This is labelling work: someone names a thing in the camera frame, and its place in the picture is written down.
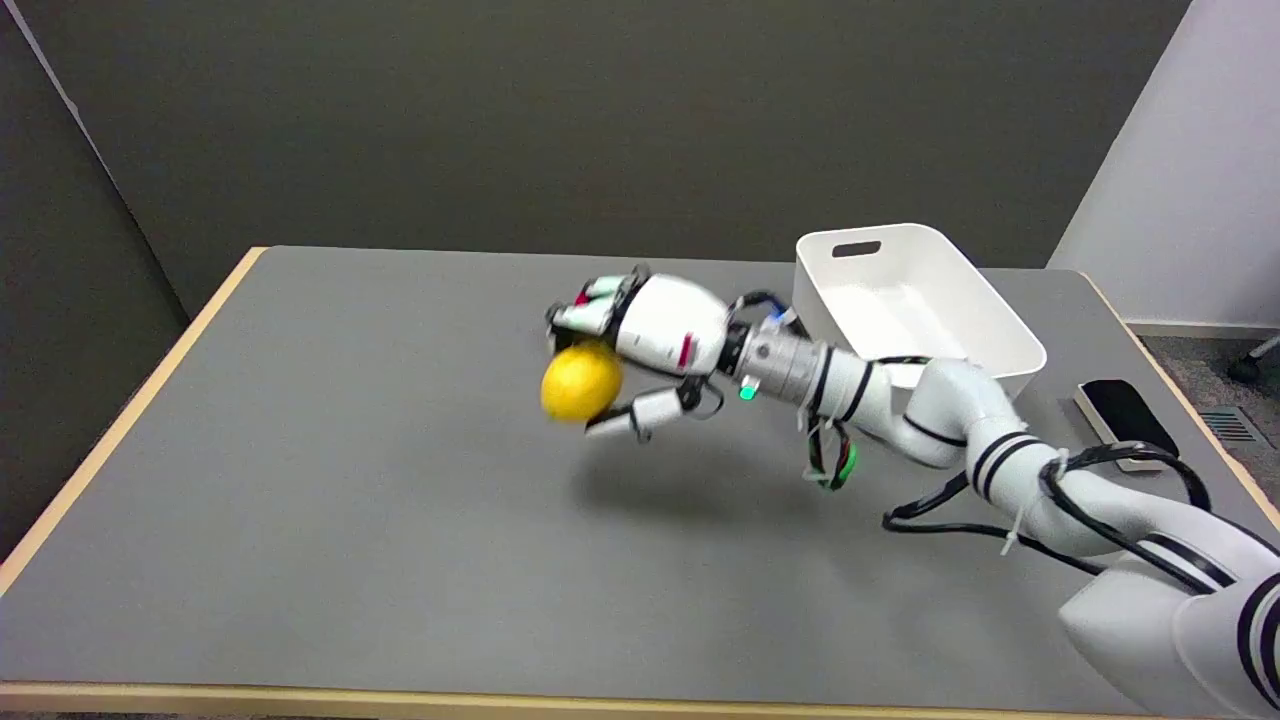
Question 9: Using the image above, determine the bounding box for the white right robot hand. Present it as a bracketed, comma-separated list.
[545, 266, 749, 443]

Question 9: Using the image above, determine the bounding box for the yellow lemon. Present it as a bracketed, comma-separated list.
[540, 342, 624, 424]

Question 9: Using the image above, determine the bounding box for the white plastic box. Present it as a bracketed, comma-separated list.
[794, 223, 1048, 401]

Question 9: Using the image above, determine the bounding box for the black foot pedal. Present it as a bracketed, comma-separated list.
[1074, 379, 1182, 473]

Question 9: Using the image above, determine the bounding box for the floor vent grille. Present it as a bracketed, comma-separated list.
[1200, 408, 1259, 445]

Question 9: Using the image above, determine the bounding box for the office chair caster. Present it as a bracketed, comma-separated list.
[1228, 337, 1280, 384]

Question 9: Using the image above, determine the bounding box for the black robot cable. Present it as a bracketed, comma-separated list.
[882, 442, 1280, 596]

